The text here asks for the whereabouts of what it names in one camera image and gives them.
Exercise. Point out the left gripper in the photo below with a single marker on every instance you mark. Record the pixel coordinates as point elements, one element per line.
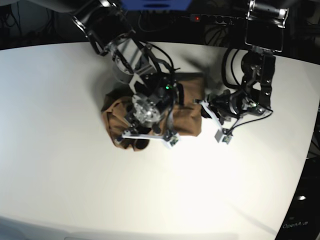
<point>224,107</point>

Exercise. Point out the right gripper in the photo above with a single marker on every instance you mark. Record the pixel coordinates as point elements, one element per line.
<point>149,119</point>

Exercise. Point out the brown T-shirt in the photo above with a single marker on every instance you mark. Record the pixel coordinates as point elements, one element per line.
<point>187,118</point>

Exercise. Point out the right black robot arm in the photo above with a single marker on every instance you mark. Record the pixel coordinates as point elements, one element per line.
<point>105,26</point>

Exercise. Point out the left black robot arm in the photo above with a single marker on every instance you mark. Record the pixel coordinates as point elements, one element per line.
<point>265,24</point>

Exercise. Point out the black power strip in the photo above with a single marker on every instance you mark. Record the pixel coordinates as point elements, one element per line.
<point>215,19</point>

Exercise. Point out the blue box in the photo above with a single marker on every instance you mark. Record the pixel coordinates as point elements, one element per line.
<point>144,5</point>

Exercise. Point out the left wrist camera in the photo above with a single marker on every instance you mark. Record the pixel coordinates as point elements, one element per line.
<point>223,136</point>

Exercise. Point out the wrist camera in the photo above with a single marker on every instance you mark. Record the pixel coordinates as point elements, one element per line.
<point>223,136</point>
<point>171,138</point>

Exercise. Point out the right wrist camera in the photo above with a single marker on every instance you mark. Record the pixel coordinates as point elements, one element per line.
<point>171,138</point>

